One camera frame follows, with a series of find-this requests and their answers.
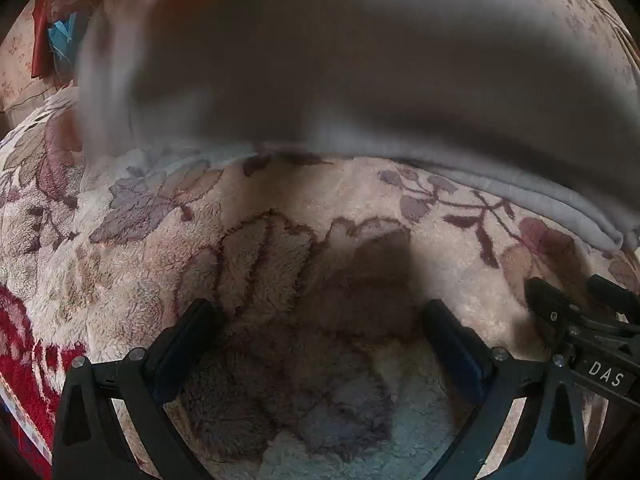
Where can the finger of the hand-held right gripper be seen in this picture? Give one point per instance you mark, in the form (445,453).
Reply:
(615,297)
(545,300)

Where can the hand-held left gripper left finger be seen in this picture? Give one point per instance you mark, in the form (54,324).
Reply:
(180,350)

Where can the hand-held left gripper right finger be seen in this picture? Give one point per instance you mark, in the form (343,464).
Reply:
(460,360)

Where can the light grey pants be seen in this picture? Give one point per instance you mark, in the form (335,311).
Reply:
(325,60)

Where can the floral red-bordered fleece blanket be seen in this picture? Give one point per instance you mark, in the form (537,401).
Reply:
(300,270)

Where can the small-flower print bedsheet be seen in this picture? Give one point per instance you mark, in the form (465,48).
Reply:
(575,10)

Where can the floral fabric cover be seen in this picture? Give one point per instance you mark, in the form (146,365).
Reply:
(20,60)

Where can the blue plastic bag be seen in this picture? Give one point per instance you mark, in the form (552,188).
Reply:
(62,35)

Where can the red cabinet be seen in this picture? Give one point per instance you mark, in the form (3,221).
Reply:
(42,35)

